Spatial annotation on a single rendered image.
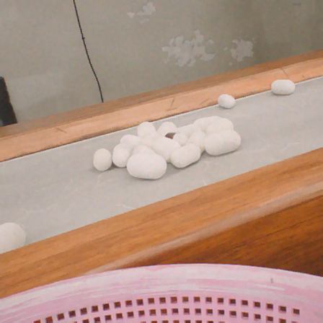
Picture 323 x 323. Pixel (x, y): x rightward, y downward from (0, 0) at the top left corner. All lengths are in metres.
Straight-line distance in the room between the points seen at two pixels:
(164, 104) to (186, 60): 2.16
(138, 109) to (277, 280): 0.44
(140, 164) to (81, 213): 0.07
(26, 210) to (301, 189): 0.22
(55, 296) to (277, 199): 0.12
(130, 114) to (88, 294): 0.41
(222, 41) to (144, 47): 0.56
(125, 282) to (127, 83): 2.41
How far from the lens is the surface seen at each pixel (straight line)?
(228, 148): 0.38
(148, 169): 0.34
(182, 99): 0.60
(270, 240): 0.23
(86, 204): 0.34
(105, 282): 0.18
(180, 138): 0.41
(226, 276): 0.17
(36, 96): 2.43
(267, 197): 0.23
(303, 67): 0.70
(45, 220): 0.33
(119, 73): 2.55
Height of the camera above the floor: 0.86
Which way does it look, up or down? 18 degrees down
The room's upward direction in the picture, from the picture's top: 11 degrees counter-clockwise
